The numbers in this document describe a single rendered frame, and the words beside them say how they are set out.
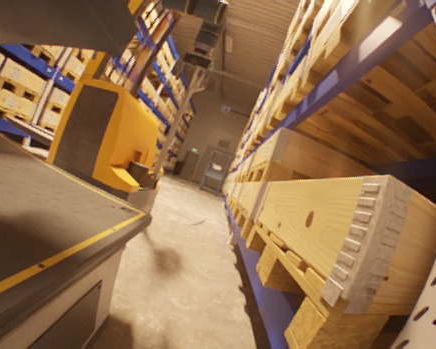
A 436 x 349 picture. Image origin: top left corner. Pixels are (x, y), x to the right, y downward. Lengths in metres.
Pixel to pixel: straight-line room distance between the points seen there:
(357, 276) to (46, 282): 0.39
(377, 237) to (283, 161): 0.93
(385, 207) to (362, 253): 0.07
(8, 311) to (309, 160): 1.29
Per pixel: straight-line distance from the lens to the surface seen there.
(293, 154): 1.22
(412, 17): 0.64
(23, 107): 3.22
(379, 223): 0.33
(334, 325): 0.37
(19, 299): 0.24
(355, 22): 0.95
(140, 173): 1.59
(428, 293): 0.33
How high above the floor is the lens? 0.52
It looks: 2 degrees up
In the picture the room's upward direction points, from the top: 21 degrees clockwise
